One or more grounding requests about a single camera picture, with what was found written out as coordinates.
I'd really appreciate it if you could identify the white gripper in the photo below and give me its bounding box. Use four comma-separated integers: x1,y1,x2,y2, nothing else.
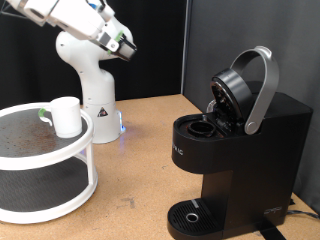
49,0,122,54

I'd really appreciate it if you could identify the white mug with green handle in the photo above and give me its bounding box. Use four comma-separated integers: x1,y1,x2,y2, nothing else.
38,96,84,139

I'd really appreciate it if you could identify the black Keurig coffee machine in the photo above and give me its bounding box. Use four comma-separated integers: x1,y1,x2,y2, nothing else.
167,45,314,240

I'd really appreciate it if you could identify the black curtain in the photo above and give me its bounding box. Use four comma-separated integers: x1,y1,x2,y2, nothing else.
0,0,188,110

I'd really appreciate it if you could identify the clear water tank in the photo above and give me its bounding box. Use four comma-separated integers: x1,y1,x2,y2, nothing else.
205,99,218,114

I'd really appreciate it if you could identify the white two-tier turntable shelf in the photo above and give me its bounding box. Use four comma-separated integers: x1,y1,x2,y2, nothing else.
0,102,99,225

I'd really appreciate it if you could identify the grey partition panel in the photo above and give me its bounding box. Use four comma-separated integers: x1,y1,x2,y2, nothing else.
181,0,320,214

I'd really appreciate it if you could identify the braided power cable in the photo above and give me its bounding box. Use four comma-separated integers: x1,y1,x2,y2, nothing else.
286,209,320,221

